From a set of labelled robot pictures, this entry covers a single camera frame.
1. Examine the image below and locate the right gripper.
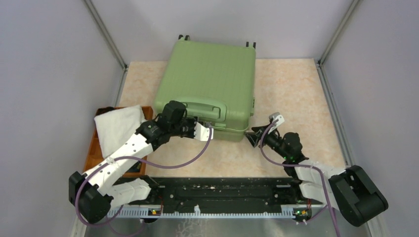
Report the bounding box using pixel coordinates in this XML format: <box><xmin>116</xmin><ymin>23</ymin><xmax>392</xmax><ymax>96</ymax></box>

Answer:
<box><xmin>244</xmin><ymin>122</ymin><xmax>290</xmax><ymax>160</ymax></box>

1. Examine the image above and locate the green suitcase blue lining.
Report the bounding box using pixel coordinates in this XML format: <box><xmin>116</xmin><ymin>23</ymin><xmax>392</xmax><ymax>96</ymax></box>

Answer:
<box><xmin>153</xmin><ymin>35</ymin><xmax>256</xmax><ymax>142</ymax></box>

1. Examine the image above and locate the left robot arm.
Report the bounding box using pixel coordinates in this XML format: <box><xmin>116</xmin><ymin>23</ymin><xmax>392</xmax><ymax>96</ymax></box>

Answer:
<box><xmin>69</xmin><ymin>101</ymin><xmax>212</xmax><ymax>226</ymax></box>

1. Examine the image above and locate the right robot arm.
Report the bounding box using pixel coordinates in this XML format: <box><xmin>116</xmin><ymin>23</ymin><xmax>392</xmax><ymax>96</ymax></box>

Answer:
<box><xmin>245</xmin><ymin>125</ymin><xmax>389</xmax><ymax>227</ymax></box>

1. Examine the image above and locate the white fluffy towel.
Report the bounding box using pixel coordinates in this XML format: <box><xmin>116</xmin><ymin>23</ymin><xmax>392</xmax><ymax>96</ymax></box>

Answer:
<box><xmin>94</xmin><ymin>105</ymin><xmax>146</xmax><ymax>158</ymax></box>

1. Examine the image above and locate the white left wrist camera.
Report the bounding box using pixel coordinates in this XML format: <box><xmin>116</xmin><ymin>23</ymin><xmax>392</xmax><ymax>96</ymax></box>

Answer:
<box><xmin>194</xmin><ymin>122</ymin><xmax>214</xmax><ymax>142</ymax></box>

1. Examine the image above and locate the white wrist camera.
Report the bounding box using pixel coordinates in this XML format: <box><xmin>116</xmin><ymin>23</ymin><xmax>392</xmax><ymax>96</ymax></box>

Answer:
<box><xmin>194</xmin><ymin>122</ymin><xmax>214</xmax><ymax>142</ymax></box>
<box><xmin>269</xmin><ymin>112</ymin><xmax>285</xmax><ymax>129</ymax></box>

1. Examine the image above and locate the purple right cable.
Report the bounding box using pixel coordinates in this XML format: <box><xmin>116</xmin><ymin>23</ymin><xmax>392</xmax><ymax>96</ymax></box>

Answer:
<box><xmin>258</xmin><ymin>121</ymin><xmax>342</xmax><ymax>237</ymax></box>

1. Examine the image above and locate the purple cable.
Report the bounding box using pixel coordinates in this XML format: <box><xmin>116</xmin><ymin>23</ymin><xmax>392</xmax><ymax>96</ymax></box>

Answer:
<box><xmin>258</xmin><ymin>121</ymin><xmax>342</xmax><ymax>237</ymax></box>
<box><xmin>74</xmin><ymin>125</ymin><xmax>214</xmax><ymax>237</ymax></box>

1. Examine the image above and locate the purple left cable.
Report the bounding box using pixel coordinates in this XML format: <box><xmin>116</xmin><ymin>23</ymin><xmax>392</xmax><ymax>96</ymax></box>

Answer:
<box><xmin>74</xmin><ymin>125</ymin><xmax>214</xmax><ymax>237</ymax></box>

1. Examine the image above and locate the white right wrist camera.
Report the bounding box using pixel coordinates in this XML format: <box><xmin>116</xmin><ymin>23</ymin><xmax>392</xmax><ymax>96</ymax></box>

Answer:
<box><xmin>269</xmin><ymin>112</ymin><xmax>285</xmax><ymax>129</ymax></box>

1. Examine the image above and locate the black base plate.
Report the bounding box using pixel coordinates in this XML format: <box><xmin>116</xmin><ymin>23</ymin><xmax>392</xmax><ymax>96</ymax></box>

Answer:
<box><xmin>132</xmin><ymin>177</ymin><xmax>308</xmax><ymax>214</ymax></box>

